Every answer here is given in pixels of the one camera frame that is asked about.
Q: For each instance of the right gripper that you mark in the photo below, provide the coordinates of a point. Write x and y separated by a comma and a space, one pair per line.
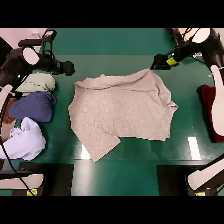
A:
163, 61

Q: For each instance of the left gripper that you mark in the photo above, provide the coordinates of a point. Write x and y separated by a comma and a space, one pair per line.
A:
64, 68

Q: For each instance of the beige long-sleeved shirt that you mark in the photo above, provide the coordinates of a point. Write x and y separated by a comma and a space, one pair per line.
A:
123, 110

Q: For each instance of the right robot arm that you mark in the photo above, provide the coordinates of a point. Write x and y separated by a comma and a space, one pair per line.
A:
213, 46

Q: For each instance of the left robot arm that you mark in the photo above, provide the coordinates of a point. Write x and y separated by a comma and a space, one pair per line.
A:
13, 63

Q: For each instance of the pale green garment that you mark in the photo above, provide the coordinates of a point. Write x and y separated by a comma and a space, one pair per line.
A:
36, 82

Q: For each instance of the dark blue garment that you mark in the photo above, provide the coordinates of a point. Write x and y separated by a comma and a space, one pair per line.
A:
33, 106

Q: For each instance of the red garment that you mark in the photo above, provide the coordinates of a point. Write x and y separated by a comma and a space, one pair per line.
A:
208, 100

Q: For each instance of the white garment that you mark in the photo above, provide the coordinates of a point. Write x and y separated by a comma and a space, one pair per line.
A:
26, 141

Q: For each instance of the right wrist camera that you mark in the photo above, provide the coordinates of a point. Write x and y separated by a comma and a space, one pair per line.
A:
175, 36

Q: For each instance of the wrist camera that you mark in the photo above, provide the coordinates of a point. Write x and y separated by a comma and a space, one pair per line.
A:
47, 36
175, 36

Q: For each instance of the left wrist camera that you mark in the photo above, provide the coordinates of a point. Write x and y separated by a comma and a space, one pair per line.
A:
47, 36

